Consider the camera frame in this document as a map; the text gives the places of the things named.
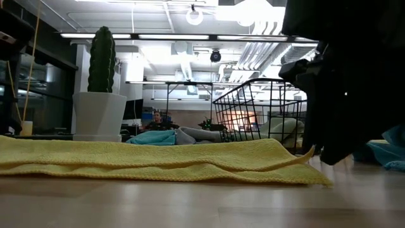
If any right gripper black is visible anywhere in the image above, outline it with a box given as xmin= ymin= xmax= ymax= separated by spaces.
xmin=302 ymin=31 xmax=405 ymax=166

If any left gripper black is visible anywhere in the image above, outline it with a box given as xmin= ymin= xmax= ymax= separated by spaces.
xmin=0 ymin=9 xmax=36 ymax=61

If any green microfiber towel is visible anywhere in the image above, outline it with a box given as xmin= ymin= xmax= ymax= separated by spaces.
xmin=259 ymin=116 xmax=306 ymax=149

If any black wire basket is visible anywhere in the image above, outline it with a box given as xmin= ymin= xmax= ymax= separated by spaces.
xmin=212 ymin=78 xmax=308 ymax=155

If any teal microfiber towel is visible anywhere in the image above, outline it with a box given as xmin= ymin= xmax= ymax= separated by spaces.
xmin=352 ymin=124 xmax=405 ymax=174
xmin=125 ymin=129 xmax=177 ymax=146

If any yellow microfiber towel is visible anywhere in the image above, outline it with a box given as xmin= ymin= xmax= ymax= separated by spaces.
xmin=0 ymin=135 xmax=333 ymax=187

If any grey microfiber towel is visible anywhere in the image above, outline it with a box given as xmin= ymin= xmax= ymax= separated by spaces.
xmin=175 ymin=126 xmax=263 ymax=146

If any green cactus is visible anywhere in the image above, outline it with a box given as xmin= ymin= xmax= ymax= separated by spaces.
xmin=87 ymin=26 xmax=116 ymax=94

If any yellowish cup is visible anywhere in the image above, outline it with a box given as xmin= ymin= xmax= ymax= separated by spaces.
xmin=20 ymin=120 xmax=34 ymax=137

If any white faceted plant pot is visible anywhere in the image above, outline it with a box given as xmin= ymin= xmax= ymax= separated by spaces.
xmin=72 ymin=91 xmax=128 ymax=143

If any dark computer monitor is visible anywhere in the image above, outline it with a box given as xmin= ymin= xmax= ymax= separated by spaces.
xmin=122 ymin=98 xmax=144 ymax=121

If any long ceiling light strip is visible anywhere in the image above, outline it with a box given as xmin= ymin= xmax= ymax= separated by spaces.
xmin=59 ymin=32 xmax=319 ymax=44

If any person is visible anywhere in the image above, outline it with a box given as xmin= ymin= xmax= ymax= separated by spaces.
xmin=144 ymin=110 xmax=178 ymax=132

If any round ceiling lamp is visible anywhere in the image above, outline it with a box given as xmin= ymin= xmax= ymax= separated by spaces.
xmin=185 ymin=4 xmax=204 ymax=26

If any yellow cable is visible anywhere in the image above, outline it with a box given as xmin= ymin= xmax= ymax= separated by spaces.
xmin=6 ymin=0 xmax=41 ymax=123

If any black metal frame stand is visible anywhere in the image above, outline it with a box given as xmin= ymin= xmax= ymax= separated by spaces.
xmin=164 ymin=80 xmax=216 ymax=126

